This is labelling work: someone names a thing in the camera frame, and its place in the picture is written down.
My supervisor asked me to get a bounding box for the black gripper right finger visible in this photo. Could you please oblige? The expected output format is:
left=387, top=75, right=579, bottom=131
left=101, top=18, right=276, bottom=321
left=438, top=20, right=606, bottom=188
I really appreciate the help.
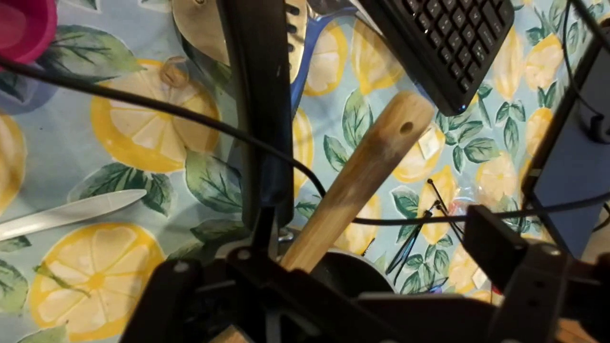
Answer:
left=463, top=201, right=610, bottom=343

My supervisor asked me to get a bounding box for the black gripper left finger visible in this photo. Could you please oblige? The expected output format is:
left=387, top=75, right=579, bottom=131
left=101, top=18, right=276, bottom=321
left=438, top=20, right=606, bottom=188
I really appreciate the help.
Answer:
left=120, top=243, right=408, bottom=343

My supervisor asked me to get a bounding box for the wooden spoon handle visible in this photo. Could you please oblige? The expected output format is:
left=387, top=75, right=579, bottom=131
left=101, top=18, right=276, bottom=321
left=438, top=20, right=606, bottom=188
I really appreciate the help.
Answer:
left=278, top=91, right=438, bottom=274

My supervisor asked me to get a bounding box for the dark closed laptop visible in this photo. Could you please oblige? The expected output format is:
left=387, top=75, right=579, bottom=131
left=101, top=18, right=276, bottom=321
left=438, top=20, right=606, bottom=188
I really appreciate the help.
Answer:
left=522, top=24, right=610, bottom=258

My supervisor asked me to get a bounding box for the white knife blade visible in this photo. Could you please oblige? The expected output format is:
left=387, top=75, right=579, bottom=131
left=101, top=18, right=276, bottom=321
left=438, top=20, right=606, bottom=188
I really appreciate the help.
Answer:
left=0, top=186, right=148, bottom=243

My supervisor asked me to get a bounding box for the lemon print tablecloth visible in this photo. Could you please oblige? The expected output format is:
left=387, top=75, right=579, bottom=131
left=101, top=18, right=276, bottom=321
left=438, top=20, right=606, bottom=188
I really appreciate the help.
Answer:
left=0, top=0, right=610, bottom=343

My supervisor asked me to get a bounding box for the slotted metal spatula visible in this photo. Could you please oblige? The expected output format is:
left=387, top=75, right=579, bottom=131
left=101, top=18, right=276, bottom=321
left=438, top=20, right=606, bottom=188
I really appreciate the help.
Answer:
left=169, top=0, right=310, bottom=96

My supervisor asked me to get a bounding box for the pink cup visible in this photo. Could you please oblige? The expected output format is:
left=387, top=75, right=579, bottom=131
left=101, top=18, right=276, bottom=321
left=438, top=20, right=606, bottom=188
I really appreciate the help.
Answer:
left=0, top=0, right=59, bottom=64

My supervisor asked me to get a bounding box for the black laptop cable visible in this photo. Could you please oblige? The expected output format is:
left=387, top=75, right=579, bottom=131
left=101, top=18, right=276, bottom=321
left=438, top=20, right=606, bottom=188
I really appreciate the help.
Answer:
left=560, top=0, right=610, bottom=144

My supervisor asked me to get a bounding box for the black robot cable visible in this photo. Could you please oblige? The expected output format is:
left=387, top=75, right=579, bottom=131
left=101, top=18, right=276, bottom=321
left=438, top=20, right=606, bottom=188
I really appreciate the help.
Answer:
left=0, top=54, right=610, bottom=226

